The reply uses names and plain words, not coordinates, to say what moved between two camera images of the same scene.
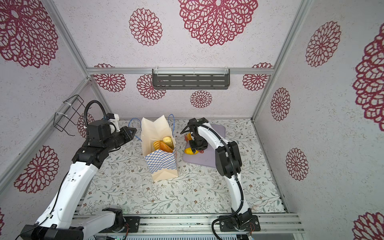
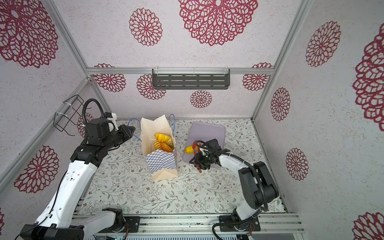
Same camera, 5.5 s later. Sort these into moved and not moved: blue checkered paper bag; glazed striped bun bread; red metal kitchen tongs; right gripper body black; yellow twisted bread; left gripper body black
Moved: right gripper body black; red metal kitchen tongs
Not moved: left gripper body black; glazed striped bun bread; blue checkered paper bag; yellow twisted bread
